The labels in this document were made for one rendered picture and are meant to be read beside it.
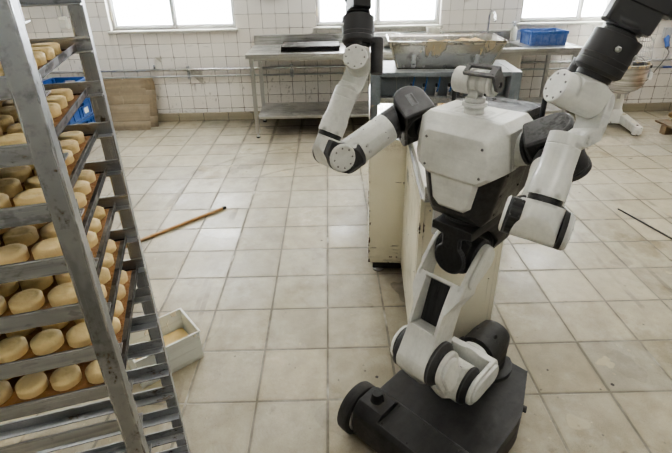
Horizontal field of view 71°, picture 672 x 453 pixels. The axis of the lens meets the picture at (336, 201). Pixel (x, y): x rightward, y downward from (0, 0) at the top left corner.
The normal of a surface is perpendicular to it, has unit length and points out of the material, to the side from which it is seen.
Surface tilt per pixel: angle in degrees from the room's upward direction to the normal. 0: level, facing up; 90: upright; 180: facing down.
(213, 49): 90
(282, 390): 0
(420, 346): 58
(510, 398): 0
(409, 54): 115
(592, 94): 92
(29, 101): 90
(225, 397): 0
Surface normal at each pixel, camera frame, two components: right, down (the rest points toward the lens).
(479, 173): -0.70, 0.33
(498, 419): -0.02, -0.90
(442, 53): -0.04, 0.78
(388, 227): -0.06, 0.44
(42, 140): 0.29, 0.42
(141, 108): 0.01, 0.05
